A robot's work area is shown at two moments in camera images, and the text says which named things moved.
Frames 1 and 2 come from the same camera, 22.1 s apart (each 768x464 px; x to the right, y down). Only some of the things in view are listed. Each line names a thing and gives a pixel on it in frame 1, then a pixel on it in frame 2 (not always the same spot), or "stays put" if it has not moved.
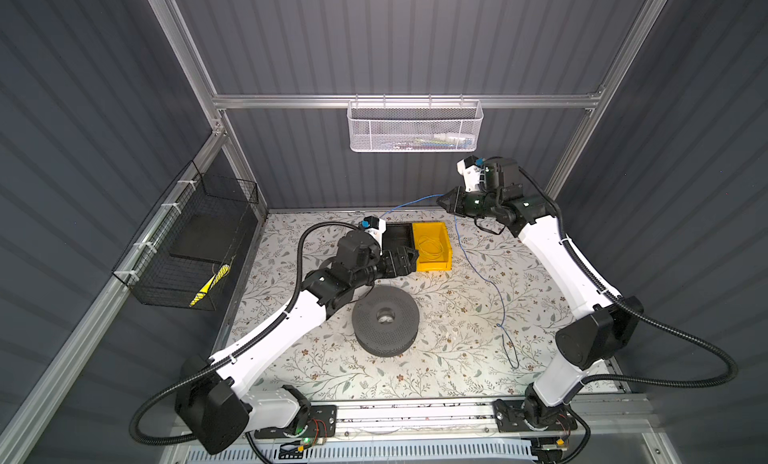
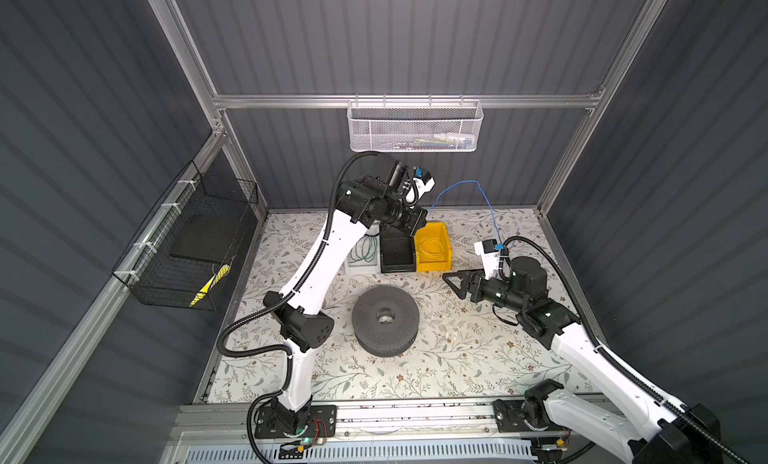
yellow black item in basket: x=222 y=273 stays put
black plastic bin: x=397 y=235 stays put
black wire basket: x=182 y=255 stays put
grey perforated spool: x=385 y=320 stays put
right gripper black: x=457 y=195 → x=474 y=279
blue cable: x=472 y=265 → x=498 y=246
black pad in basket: x=208 y=237 stays put
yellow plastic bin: x=433 y=245 stays put
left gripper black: x=403 y=266 → x=416 y=219
